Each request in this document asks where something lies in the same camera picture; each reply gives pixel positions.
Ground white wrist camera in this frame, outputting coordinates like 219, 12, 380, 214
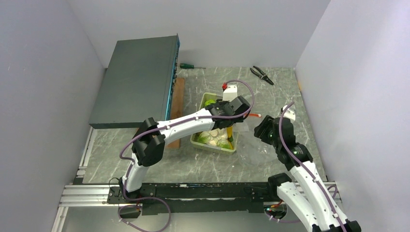
282, 109, 296, 123
222, 83, 238, 102

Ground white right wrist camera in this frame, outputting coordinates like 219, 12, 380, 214
282, 109, 296, 123

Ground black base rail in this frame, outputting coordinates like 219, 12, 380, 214
107, 182, 280, 216

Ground black handled pliers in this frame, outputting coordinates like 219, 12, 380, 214
249, 66, 274, 86

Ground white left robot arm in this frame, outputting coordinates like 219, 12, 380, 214
119, 96, 254, 203

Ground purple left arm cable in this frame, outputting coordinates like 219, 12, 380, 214
117, 80, 256, 232

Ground light green perforated basket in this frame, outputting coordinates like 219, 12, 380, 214
190, 92, 239, 155

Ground green lime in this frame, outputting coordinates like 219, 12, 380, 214
204, 99, 216, 107

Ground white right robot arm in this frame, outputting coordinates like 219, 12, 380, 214
254, 116, 362, 232

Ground dark grey metal box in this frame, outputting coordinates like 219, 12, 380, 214
88, 35, 180, 129

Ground white cauliflower with leaves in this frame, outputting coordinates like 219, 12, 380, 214
196, 129, 233, 149

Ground clear zip bag orange zipper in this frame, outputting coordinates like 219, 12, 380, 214
237, 116, 308, 166

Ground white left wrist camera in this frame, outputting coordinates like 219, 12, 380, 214
222, 83, 238, 102

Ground wooden board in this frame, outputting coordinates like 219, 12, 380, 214
134, 77, 186, 149

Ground green handled screwdriver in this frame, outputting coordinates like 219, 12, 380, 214
179, 63, 205, 69

